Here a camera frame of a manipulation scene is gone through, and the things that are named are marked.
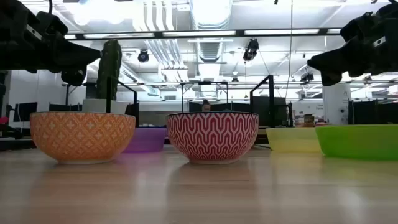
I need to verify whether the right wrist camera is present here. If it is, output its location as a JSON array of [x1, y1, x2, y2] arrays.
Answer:
[[340, 12, 376, 41]]

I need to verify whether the orange patterned ceramic bowl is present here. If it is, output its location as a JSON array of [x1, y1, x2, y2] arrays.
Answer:
[[29, 111, 137, 165]]

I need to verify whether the purple plastic bowl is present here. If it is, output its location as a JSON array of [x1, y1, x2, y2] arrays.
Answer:
[[123, 126, 168, 154]]

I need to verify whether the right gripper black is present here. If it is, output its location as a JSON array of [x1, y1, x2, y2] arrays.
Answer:
[[307, 39, 382, 87]]

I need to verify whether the black ceiling spotlight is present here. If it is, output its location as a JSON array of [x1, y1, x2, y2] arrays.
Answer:
[[243, 38, 260, 62], [137, 49, 150, 63], [300, 72, 315, 84]]

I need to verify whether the red patterned ceramic bowl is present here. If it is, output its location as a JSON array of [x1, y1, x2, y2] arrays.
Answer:
[[165, 111, 259, 165]]

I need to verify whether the yellow plastic bowl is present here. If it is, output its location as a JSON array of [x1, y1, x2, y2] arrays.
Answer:
[[265, 126, 323, 153]]

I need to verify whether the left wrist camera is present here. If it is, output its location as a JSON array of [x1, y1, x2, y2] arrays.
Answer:
[[35, 11, 68, 35]]

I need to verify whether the black background workstation frame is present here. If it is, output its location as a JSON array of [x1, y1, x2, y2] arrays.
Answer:
[[180, 80, 229, 113]]

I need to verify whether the black overhead light bar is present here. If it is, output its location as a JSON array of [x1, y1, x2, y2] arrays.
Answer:
[[63, 28, 343, 40]]

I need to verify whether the large black screen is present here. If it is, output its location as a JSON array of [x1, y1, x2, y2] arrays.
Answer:
[[252, 96, 293, 128]]

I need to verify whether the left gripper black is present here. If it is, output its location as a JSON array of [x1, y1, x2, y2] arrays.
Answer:
[[27, 29, 102, 87]]

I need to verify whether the black metal frame wooden shelf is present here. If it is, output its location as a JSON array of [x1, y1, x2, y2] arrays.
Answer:
[[105, 74, 275, 129]]

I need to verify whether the green plastic bowl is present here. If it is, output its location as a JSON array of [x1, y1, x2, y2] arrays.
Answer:
[[314, 124, 398, 162]]

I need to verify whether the black computer monitor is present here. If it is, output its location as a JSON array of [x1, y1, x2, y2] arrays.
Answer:
[[12, 101, 38, 123]]

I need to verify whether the green cactus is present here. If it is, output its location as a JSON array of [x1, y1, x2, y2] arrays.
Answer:
[[95, 39, 123, 101]]

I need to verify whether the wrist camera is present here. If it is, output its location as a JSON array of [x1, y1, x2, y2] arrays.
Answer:
[[35, 11, 68, 35], [340, 12, 376, 41]]

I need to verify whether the black office partition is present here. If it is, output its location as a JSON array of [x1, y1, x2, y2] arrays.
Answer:
[[348, 99, 398, 126], [49, 103, 83, 112]]

